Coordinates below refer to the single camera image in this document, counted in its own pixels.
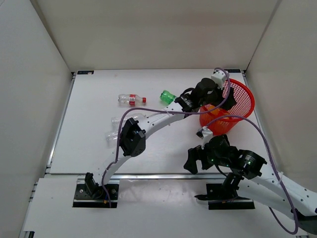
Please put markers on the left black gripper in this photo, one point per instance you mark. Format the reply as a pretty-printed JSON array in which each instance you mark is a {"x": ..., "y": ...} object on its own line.
[{"x": 230, "y": 101}]

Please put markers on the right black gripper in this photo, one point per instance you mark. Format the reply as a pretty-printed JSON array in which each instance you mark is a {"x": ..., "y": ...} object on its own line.
[{"x": 195, "y": 153}]

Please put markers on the orange bottle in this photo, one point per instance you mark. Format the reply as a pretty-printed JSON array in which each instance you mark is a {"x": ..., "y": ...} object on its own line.
[
  {"x": 220, "y": 113},
  {"x": 208, "y": 109}
]

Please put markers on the green plastic bottle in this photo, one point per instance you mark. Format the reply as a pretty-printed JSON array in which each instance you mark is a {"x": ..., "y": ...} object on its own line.
[{"x": 167, "y": 97}]

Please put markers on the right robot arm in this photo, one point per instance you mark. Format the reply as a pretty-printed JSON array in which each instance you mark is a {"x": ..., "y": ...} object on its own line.
[{"x": 253, "y": 177}]

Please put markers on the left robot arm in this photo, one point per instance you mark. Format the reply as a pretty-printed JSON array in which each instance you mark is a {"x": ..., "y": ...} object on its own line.
[{"x": 133, "y": 134}]

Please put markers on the red mesh plastic bin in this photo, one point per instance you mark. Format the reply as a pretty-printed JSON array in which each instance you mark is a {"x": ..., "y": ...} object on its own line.
[{"x": 240, "y": 103}]

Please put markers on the right corner dark label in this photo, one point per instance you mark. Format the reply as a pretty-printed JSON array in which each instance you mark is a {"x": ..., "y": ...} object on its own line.
[{"x": 233, "y": 70}]

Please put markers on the corner dark label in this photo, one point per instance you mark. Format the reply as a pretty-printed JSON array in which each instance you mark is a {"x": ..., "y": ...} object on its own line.
[
  {"x": 85, "y": 72},
  {"x": 233, "y": 70}
]

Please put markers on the red label clear bottle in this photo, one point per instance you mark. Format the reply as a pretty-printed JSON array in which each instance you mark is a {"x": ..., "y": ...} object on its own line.
[{"x": 131, "y": 100}]

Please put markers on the clear unlabelled plastic bottle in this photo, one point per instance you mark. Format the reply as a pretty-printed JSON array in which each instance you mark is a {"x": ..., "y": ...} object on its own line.
[{"x": 115, "y": 121}]

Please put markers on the blue label clear bottle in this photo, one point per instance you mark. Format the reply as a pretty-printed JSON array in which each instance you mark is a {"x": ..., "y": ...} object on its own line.
[{"x": 111, "y": 139}]

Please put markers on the left corner dark label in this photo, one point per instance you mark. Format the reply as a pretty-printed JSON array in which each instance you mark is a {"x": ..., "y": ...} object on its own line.
[{"x": 85, "y": 72}]

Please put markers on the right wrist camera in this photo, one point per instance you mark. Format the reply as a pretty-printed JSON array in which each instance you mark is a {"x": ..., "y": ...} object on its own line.
[{"x": 208, "y": 135}]

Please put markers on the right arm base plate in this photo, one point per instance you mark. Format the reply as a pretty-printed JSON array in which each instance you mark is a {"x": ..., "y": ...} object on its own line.
[{"x": 219, "y": 199}]

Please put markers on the aluminium table edge rail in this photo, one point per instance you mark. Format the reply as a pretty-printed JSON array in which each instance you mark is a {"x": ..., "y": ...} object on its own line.
[{"x": 167, "y": 176}]

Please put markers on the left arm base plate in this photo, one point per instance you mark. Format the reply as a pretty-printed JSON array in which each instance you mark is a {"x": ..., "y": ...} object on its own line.
[{"x": 83, "y": 199}]

